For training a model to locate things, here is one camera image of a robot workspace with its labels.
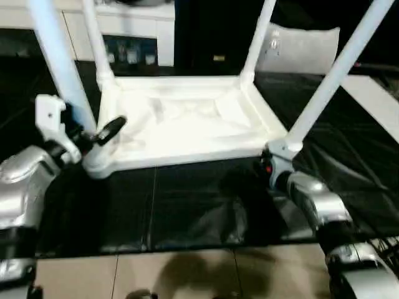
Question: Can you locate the white plastic table top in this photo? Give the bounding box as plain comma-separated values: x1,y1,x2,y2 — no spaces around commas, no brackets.
82,74,305,181

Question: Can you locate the grey cushion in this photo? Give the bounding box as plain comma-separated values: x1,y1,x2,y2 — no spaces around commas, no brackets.
260,22,341,75

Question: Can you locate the black bar with red mark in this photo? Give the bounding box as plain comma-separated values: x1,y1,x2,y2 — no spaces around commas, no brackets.
353,62,399,71

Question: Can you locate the grey helmet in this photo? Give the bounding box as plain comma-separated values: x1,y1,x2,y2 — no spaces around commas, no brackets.
118,0,175,7

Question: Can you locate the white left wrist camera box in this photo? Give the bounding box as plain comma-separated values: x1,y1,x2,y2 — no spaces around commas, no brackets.
34,95,82,164

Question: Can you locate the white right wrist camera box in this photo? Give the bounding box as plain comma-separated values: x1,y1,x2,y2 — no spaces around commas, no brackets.
267,138,296,189

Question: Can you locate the white flat panel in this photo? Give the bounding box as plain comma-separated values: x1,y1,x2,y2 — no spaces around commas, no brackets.
341,74,399,143

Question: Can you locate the white sideboard with glass doors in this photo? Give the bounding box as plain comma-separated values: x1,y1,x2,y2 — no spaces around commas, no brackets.
0,0,175,68

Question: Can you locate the black cabinet with gold label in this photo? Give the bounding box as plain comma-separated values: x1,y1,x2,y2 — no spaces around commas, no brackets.
173,0,266,71

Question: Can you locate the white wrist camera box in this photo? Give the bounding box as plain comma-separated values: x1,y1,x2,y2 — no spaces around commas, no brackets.
34,95,82,164
267,138,296,189

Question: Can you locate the black quilted mat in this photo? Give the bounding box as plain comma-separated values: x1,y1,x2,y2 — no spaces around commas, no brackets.
0,27,399,259

